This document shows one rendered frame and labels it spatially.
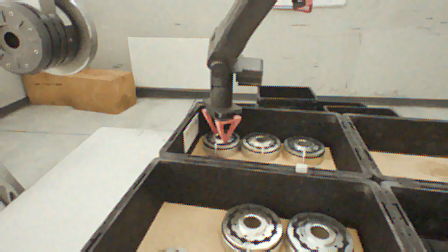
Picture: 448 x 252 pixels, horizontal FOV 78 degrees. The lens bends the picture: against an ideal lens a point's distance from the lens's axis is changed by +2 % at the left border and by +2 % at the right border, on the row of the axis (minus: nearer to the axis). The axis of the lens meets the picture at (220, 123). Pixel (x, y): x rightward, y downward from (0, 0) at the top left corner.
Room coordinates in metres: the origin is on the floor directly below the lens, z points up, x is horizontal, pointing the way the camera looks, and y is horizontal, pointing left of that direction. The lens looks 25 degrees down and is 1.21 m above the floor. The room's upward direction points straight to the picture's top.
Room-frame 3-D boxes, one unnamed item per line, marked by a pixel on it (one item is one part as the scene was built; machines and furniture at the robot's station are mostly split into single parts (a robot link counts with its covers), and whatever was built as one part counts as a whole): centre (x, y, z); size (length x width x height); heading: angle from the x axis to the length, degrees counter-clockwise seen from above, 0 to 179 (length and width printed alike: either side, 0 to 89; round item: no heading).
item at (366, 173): (0.57, -0.10, 0.92); 0.40 x 0.30 x 0.02; 79
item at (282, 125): (0.57, -0.10, 0.87); 0.40 x 0.30 x 0.11; 79
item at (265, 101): (1.88, -0.46, 0.37); 0.40 x 0.30 x 0.45; 84
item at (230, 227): (0.35, -0.05, 0.86); 0.10 x 0.10 x 0.01
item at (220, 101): (0.66, 0.00, 0.98); 0.10 x 0.07 x 0.07; 29
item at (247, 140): (0.65, -0.11, 0.86); 0.10 x 0.10 x 0.01
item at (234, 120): (0.65, -0.01, 0.91); 0.07 x 0.07 x 0.09; 29
